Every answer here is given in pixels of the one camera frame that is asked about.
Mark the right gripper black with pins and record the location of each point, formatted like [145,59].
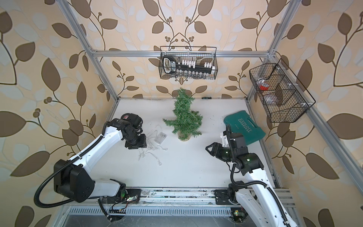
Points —
[216,150]

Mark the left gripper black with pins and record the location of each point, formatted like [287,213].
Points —
[142,144]

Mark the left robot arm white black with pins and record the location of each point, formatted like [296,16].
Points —
[71,177]

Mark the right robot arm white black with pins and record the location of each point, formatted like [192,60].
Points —
[250,186]

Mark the small green christmas tree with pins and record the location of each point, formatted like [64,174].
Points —
[187,122]

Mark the black tape roll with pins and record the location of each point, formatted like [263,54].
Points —
[127,116]

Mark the green plastic tool case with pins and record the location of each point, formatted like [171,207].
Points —
[242,123]

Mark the red item in basket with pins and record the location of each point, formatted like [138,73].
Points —
[262,85]

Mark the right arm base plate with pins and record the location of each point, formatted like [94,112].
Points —
[224,197]

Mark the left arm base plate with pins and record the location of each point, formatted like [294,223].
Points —
[126,195]

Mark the black wire basket right wall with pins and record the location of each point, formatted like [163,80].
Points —
[287,98]

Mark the black wire basket wall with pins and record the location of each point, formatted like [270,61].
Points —
[199,51]
[287,98]

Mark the black wire basket back wall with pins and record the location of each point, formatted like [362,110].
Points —
[199,51]

